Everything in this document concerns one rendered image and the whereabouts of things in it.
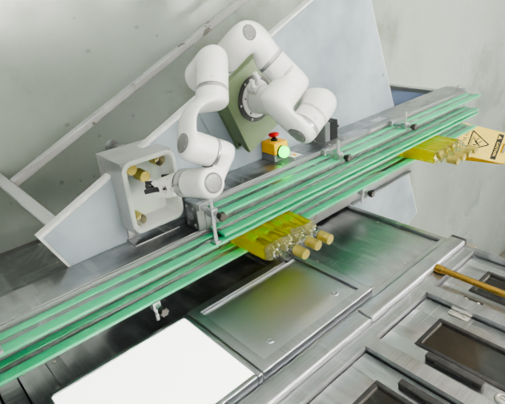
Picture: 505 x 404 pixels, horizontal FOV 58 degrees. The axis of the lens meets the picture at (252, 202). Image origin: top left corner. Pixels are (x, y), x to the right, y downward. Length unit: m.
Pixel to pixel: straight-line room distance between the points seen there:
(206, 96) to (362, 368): 0.80
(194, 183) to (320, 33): 1.01
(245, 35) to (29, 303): 0.90
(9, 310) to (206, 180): 0.61
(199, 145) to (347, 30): 1.13
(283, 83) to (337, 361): 0.77
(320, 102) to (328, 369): 0.73
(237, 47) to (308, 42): 0.61
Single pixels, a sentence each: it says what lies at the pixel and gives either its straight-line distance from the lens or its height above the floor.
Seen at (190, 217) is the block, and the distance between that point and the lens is 1.47.
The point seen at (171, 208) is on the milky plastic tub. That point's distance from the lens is 1.49.
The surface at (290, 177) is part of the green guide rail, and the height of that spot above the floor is 0.94.
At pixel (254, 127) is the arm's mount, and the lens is 1.60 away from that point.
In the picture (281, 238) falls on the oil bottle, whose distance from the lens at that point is 1.46.
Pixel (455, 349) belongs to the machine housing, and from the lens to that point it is 1.41.
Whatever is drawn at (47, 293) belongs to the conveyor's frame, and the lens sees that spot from 1.35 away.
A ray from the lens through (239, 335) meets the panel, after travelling 1.34.
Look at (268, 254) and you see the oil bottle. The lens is 1.42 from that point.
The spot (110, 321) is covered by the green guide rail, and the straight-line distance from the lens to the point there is 1.34.
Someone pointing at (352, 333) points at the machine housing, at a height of 1.39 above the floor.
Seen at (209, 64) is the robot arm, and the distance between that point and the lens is 1.20.
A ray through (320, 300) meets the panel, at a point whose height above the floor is 1.24.
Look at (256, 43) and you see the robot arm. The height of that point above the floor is 1.02.
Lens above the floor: 1.98
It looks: 44 degrees down
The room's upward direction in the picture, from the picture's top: 112 degrees clockwise
